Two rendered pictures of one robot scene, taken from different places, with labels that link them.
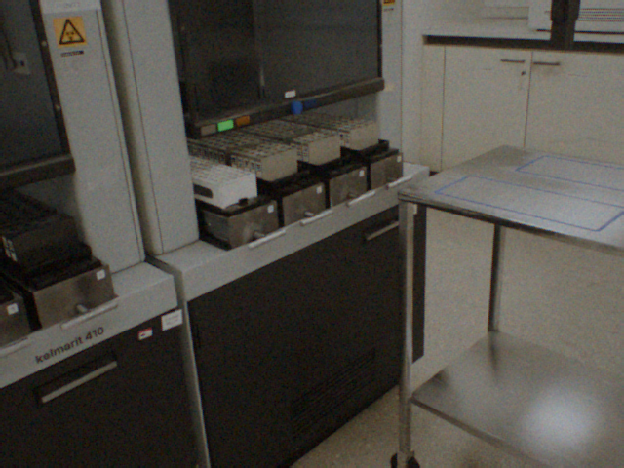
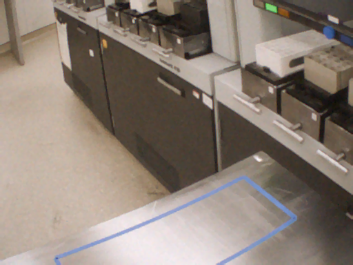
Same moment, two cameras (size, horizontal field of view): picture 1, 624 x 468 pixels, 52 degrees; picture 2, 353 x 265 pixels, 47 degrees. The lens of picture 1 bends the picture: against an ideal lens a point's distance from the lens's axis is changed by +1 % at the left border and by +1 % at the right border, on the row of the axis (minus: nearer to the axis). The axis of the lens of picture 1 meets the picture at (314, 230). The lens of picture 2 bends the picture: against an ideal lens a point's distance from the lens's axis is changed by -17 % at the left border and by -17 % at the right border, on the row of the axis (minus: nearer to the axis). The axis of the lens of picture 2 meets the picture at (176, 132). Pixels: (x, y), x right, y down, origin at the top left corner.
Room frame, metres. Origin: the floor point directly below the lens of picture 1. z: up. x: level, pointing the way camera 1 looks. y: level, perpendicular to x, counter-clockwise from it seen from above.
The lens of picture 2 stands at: (1.34, -0.85, 1.29)
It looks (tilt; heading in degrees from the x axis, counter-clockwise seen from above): 32 degrees down; 107
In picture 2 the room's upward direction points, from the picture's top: 7 degrees counter-clockwise
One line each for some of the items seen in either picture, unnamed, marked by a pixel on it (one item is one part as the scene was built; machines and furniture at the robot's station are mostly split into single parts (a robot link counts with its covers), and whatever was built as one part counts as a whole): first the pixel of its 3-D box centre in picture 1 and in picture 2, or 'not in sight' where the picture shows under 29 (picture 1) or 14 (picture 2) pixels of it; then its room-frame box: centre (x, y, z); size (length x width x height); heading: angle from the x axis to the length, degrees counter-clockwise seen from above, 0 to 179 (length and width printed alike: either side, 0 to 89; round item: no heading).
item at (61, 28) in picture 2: not in sight; (61, 43); (0.02, 1.37, 0.43); 0.27 x 0.02 x 0.36; 134
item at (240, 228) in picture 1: (170, 190); (332, 58); (1.48, 0.35, 0.78); 0.73 x 0.14 x 0.09; 44
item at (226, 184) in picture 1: (199, 180); (305, 50); (1.39, 0.26, 0.83); 0.30 x 0.10 x 0.06; 44
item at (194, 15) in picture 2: (45, 241); (192, 14); (1.03, 0.48, 0.85); 0.12 x 0.02 x 0.06; 135
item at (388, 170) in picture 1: (301, 148); not in sight; (1.80, 0.02, 0.78); 0.73 x 0.14 x 0.09; 44
